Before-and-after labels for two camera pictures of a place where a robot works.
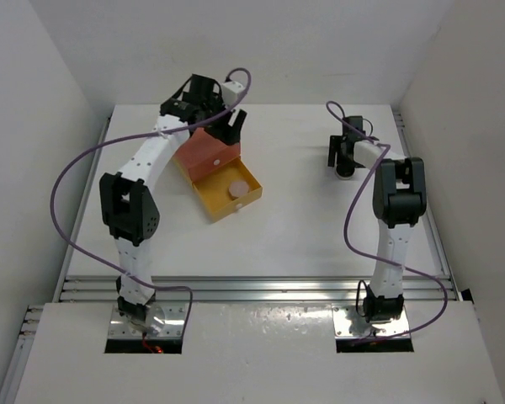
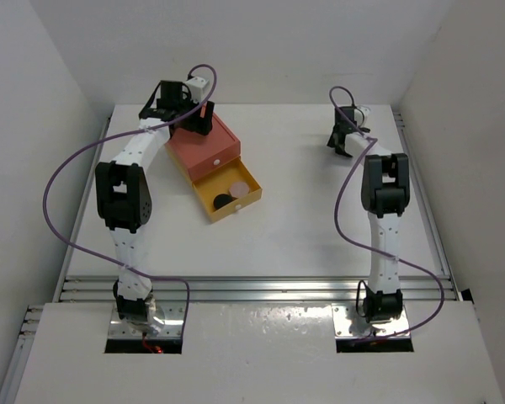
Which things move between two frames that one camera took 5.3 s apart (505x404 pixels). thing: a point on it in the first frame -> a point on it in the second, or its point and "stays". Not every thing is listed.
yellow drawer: [213, 189] stays
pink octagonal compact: [238, 188] stays
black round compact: [345, 172] -> [221, 199]
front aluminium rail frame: [255, 289] stays
